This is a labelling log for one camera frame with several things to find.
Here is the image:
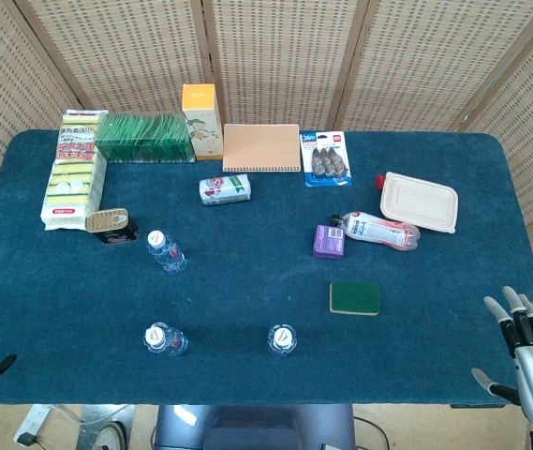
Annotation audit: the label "yellow sponge multipack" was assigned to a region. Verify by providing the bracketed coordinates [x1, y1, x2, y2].
[39, 110, 109, 232]

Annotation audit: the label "orange spiral notebook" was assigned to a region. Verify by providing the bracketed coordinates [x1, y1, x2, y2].
[221, 123, 303, 173]

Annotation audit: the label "clear box green sachets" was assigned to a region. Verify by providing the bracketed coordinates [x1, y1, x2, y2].
[93, 112, 196, 164]

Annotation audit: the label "metal table foot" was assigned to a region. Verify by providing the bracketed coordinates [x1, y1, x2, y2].
[78, 403, 136, 450]

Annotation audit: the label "small purple box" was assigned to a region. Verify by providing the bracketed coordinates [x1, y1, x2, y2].
[312, 224, 347, 260]

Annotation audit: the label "tall orange pomelo carton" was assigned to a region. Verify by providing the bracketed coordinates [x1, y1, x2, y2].
[181, 82, 224, 162]

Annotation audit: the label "black luncheon meat can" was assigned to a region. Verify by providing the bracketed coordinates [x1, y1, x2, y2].
[85, 208, 140, 246]

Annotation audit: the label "black floor cable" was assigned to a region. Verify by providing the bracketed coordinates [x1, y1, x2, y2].
[354, 415, 392, 450]

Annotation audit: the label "lying bottle white red label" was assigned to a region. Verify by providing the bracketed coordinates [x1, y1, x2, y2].
[331, 210, 422, 253]

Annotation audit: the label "dark robot base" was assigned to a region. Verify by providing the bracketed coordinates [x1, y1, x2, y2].
[153, 403, 356, 450]

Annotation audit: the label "clear water bottle white cap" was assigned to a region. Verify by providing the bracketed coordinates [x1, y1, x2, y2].
[142, 321, 190, 357]
[146, 229, 187, 273]
[266, 323, 299, 359]

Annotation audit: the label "beige lidded lunch box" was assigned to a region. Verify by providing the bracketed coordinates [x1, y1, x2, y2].
[379, 171, 460, 234]

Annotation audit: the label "white power strip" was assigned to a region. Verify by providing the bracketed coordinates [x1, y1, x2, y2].
[12, 405, 54, 446]

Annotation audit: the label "green yellow scouring sponge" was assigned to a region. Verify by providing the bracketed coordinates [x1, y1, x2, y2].
[329, 280, 382, 317]

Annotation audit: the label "woven bamboo folding screen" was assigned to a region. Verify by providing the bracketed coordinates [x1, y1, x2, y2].
[0, 0, 533, 329]

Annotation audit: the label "blue table cloth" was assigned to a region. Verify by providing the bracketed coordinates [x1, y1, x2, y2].
[0, 129, 533, 407]

